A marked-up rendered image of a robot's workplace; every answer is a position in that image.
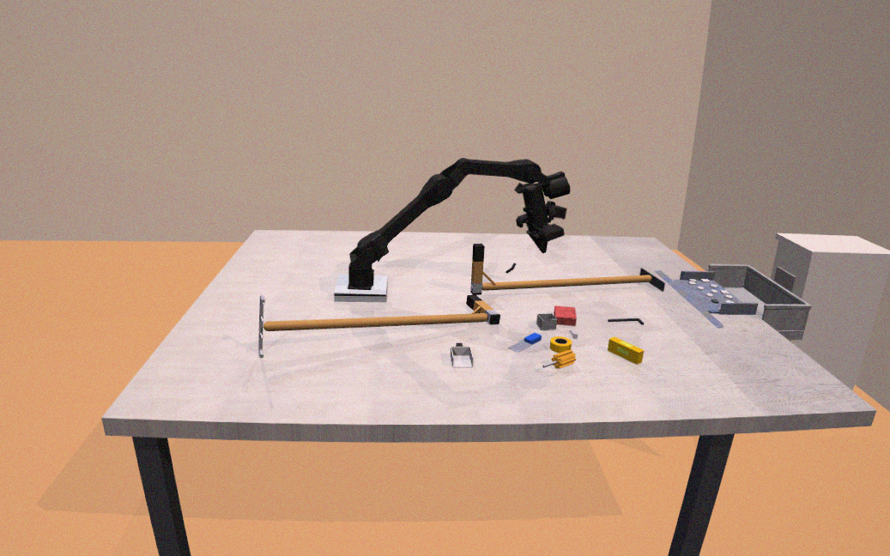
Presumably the long tan scraper with grey crossbar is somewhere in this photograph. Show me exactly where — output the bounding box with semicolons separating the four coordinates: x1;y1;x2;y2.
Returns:
258;295;500;358

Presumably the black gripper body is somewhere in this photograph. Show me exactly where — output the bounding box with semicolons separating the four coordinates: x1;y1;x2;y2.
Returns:
516;203;565;241

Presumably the yellow ring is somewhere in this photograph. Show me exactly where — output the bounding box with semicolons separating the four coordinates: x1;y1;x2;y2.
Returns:
550;336;572;353

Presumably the red rectangular block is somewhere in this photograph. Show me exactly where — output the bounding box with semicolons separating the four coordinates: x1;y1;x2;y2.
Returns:
554;306;577;326

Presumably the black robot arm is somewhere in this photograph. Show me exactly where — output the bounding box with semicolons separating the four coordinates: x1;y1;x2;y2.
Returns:
348;158;570;290

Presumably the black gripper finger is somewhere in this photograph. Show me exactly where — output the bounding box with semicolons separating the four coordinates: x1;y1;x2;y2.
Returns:
526;230;541;251
532;233;548;253

